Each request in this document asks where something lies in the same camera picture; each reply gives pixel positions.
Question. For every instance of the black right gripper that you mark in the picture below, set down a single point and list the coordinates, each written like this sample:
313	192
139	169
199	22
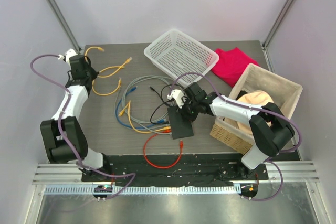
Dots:
191	117

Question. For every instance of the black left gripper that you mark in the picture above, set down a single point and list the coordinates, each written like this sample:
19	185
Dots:
94	74

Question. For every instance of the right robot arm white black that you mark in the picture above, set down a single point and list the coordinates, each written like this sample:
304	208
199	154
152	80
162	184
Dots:
271	130

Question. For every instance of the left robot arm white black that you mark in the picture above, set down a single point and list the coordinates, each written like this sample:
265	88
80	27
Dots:
56	148

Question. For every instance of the magenta cloth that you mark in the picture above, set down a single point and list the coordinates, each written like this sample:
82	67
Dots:
231	65

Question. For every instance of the white perforated plastic basket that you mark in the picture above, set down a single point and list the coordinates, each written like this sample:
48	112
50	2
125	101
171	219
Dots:
176	53

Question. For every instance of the beige hat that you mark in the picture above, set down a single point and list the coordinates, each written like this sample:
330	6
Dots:
257	97

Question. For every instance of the wicker basket with liner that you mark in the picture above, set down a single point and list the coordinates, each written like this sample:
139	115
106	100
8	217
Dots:
256	86

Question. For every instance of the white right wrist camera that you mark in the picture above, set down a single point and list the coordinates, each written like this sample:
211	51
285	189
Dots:
177	95

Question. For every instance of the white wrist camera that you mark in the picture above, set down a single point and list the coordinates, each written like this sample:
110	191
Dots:
177	95
67	56

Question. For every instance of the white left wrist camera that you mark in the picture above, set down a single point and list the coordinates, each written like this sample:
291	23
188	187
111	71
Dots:
67	56

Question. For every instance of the black network switch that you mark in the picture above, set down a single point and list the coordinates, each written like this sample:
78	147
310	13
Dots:
180	126

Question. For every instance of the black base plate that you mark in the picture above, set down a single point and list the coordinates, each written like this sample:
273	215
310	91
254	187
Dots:
198	170

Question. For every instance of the white slotted cable duct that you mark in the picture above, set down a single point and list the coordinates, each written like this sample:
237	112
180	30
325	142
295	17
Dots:
95	189

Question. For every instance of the aluminium frame rail left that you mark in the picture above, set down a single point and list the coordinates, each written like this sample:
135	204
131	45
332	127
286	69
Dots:
59	16

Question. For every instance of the aluminium frame rail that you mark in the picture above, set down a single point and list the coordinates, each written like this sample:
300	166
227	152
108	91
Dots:
59	16
290	54

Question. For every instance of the aluminium front rail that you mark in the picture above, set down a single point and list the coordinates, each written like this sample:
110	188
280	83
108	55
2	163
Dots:
293	171

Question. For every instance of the aluminium frame rail right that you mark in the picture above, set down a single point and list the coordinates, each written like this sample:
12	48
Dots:
290	54

